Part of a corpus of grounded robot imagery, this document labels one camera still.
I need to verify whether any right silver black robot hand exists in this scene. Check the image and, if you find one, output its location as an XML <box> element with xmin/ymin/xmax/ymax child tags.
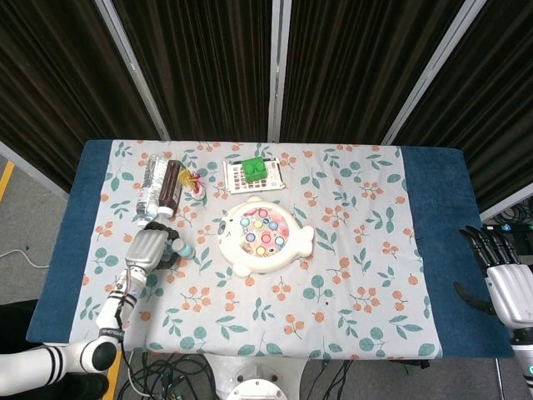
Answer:
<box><xmin>452</xmin><ymin>225</ymin><xmax>533</xmax><ymax>334</ymax></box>

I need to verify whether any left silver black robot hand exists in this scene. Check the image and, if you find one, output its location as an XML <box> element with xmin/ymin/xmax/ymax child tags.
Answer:
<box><xmin>124</xmin><ymin>220</ymin><xmax>184</xmax><ymax>274</ymax></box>

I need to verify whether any teal handheld toy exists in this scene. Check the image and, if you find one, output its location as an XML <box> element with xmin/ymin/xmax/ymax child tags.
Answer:
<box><xmin>164</xmin><ymin>239</ymin><xmax>196</xmax><ymax>259</ymax></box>

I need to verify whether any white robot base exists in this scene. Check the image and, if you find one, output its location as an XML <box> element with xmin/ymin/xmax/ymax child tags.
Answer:
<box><xmin>206</xmin><ymin>352</ymin><xmax>309</xmax><ymax>400</ymax></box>

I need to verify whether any white fish toy board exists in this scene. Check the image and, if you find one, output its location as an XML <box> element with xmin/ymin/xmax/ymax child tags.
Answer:
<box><xmin>216</xmin><ymin>195</ymin><xmax>316</xmax><ymax>278</ymax></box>

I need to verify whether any clear plastic water bottle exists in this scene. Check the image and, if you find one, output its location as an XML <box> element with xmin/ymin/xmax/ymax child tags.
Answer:
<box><xmin>136</xmin><ymin>153</ymin><xmax>172</xmax><ymax>226</ymax></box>

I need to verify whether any black power strip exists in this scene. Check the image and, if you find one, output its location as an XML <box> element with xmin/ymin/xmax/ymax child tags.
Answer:
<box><xmin>482</xmin><ymin>221</ymin><xmax>533</xmax><ymax>235</ymax></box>

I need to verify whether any brown liquid bottle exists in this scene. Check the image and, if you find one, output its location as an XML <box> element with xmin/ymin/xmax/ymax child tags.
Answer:
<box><xmin>157</xmin><ymin>159</ymin><xmax>187</xmax><ymax>218</ymax></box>

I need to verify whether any yellow pink feather shuttlecock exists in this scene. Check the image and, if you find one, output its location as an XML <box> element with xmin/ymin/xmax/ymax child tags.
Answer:
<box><xmin>178</xmin><ymin>166</ymin><xmax>208</xmax><ymax>202</ymax></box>

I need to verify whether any white calculator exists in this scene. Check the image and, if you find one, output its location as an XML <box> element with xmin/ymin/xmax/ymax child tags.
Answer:
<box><xmin>222</xmin><ymin>157</ymin><xmax>286</xmax><ymax>195</ymax></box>

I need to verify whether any blue table cover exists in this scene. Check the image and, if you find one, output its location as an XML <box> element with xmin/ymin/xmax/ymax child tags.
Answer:
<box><xmin>25</xmin><ymin>139</ymin><xmax>516</xmax><ymax>359</ymax></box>

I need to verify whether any floral printed tablecloth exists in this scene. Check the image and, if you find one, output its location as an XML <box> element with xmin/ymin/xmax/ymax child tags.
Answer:
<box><xmin>68</xmin><ymin>139</ymin><xmax>443</xmax><ymax>362</ymax></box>

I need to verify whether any green building block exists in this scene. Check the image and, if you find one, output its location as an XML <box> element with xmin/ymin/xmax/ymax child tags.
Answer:
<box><xmin>241</xmin><ymin>157</ymin><xmax>268</xmax><ymax>183</ymax></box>

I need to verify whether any yellow floor tape strip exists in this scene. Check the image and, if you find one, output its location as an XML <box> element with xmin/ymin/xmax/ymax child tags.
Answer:
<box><xmin>0</xmin><ymin>160</ymin><xmax>16</xmax><ymax>201</ymax></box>
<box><xmin>102</xmin><ymin>350</ymin><xmax>123</xmax><ymax>400</ymax></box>

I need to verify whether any white floor cable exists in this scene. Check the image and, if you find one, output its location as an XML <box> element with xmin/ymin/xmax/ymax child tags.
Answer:
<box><xmin>0</xmin><ymin>248</ymin><xmax>47</xmax><ymax>268</ymax></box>

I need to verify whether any black floor cable bundle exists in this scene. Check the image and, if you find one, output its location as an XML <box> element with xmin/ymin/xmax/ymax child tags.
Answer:
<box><xmin>116</xmin><ymin>352</ymin><xmax>217</xmax><ymax>400</ymax></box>

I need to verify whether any silver partition post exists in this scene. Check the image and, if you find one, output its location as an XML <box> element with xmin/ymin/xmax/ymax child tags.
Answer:
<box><xmin>267</xmin><ymin>0</ymin><xmax>291</xmax><ymax>143</ymax></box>
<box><xmin>94</xmin><ymin>0</ymin><xmax>171</xmax><ymax>142</ymax></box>
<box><xmin>381</xmin><ymin>0</ymin><xmax>488</xmax><ymax>146</ymax></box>

